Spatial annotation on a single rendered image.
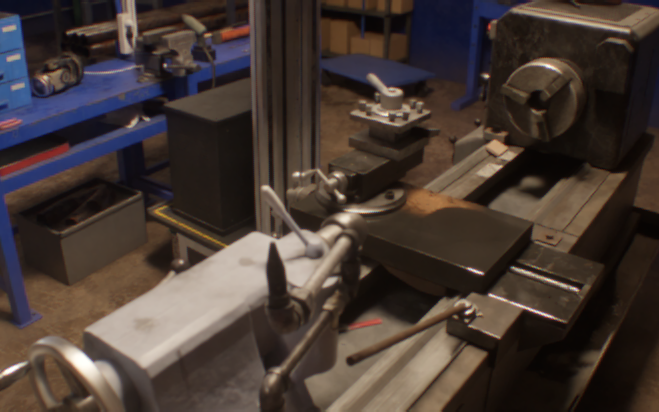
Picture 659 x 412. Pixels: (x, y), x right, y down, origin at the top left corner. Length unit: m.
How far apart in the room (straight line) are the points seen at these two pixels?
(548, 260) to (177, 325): 1.06
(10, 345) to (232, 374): 2.08
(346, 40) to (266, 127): 3.81
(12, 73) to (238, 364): 2.15
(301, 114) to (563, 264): 1.49
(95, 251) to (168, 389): 2.44
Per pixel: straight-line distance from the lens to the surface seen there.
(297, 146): 2.93
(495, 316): 1.52
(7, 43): 2.96
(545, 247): 1.82
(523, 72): 2.26
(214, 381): 1.02
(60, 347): 0.92
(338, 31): 6.46
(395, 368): 1.40
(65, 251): 3.25
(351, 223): 1.30
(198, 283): 1.07
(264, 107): 2.66
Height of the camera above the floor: 1.74
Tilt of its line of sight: 28 degrees down
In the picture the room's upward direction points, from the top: 1 degrees clockwise
